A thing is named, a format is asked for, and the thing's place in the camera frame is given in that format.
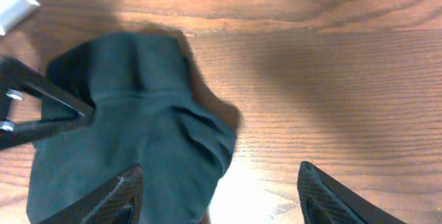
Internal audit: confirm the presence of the black t-shirt with logo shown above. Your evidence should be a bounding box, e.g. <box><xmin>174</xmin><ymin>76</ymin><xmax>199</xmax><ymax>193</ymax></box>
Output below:
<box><xmin>27</xmin><ymin>32</ymin><xmax>236</xmax><ymax>223</ymax></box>

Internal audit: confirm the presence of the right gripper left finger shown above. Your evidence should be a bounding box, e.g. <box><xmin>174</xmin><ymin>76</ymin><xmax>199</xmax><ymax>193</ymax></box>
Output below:
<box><xmin>39</xmin><ymin>164</ymin><xmax>144</xmax><ymax>224</ymax></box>

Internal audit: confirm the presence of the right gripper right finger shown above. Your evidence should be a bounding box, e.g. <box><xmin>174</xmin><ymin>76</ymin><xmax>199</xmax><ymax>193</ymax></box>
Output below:
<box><xmin>297</xmin><ymin>161</ymin><xmax>405</xmax><ymax>224</ymax></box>

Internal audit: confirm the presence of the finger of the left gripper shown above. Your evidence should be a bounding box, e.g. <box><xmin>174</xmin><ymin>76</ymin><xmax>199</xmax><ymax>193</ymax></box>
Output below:
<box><xmin>1</xmin><ymin>56</ymin><xmax>94</xmax><ymax>150</ymax></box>

